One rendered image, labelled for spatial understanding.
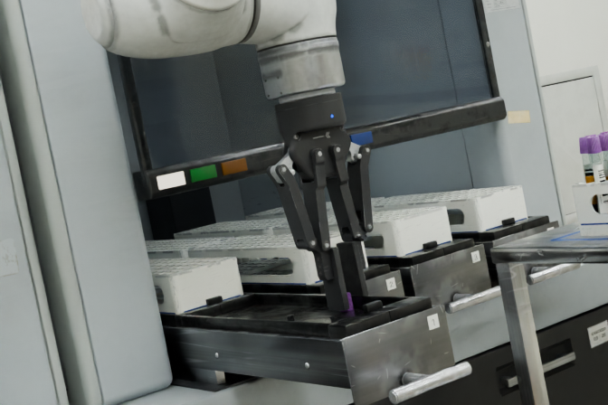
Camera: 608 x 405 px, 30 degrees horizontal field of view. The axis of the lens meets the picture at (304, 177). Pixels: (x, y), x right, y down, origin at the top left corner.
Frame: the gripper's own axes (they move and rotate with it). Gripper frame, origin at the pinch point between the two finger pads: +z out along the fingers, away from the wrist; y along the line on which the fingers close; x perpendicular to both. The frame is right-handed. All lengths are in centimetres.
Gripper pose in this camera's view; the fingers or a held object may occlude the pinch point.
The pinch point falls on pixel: (343, 276)
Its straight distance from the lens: 126.6
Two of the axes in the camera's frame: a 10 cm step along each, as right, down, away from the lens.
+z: 2.0, 9.8, 0.5
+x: 5.8, -0.7, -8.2
